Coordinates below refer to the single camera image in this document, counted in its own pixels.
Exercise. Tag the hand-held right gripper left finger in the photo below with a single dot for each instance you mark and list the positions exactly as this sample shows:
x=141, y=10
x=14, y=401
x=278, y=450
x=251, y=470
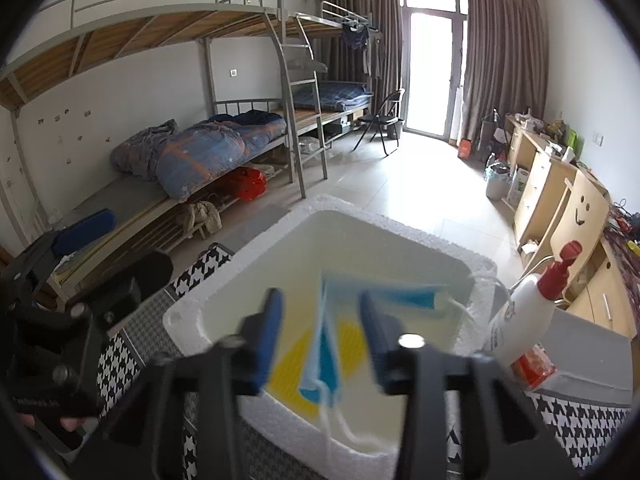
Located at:
x=267, y=340

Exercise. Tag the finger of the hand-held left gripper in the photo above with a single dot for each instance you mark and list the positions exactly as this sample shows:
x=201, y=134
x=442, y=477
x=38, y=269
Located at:
x=82, y=230
x=140, y=280

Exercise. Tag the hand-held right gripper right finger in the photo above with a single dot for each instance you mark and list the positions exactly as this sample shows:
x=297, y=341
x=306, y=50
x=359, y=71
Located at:
x=382, y=350

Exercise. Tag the blue face mask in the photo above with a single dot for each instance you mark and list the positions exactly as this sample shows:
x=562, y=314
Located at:
x=327, y=355

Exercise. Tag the white foam box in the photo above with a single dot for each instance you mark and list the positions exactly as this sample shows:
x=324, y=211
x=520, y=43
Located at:
x=350, y=240

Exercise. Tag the person's left hand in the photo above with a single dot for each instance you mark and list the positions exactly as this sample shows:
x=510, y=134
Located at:
x=70, y=424

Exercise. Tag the yellow cloth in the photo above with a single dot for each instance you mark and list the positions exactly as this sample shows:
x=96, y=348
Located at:
x=287, y=380

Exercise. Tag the beige clothing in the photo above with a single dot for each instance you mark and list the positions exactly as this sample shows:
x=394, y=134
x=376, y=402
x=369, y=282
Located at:
x=200, y=217

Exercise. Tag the blue orange crumpled quilt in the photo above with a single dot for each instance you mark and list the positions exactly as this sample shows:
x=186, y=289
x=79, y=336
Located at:
x=200, y=155

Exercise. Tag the white lotion bottle red pump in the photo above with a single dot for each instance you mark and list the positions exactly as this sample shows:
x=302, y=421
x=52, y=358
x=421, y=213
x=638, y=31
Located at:
x=520, y=315

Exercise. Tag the red bag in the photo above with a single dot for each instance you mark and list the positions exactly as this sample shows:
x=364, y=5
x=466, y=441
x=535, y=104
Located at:
x=247, y=185

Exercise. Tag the red snack packet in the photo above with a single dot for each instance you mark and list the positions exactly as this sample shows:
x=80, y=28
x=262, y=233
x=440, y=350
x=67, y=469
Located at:
x=532, y=367

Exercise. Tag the white bin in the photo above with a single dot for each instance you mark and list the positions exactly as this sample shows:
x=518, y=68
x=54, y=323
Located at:
x=496, y=185

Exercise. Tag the long grey metal bunk bed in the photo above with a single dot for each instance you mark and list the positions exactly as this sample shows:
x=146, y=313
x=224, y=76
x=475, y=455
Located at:
x=150, y=35

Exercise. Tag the orange box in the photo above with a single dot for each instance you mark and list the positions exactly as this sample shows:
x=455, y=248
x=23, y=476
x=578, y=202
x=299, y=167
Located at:
x=465, y=150

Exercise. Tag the houndstooth tablecloth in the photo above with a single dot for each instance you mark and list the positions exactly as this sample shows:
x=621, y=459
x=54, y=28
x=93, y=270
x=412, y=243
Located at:
x=590, y=425

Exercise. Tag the black folding chair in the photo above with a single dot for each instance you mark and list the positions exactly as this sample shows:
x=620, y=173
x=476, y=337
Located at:
x=380, y=120

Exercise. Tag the long wooden desk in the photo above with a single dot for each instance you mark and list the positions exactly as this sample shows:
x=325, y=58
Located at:
x=542, y=175

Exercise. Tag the black bag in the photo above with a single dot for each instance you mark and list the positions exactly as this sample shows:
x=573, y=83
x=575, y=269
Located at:
x=490, y=130

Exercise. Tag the wooden smiley face chair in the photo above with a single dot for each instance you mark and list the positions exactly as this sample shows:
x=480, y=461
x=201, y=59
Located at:
x=585, y=210

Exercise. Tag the folded blue quilt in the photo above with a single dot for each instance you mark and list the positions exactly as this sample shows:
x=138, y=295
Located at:
x=335, y=94

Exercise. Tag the green bag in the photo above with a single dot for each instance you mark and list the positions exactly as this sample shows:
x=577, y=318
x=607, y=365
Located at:
x=573, y=141

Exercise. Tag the glass balcony door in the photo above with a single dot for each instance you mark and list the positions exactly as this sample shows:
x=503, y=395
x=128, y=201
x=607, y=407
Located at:
x=430, y=60

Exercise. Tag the short grey metal bunk bed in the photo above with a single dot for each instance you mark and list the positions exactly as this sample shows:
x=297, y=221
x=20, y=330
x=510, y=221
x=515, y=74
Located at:
x=325, y=27

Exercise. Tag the hanging dark clothes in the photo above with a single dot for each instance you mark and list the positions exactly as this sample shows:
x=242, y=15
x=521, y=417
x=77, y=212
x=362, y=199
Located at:
x=355, y=37

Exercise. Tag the wide brown curtain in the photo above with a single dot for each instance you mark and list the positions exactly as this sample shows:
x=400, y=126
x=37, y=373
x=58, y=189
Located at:
x=505, y=50

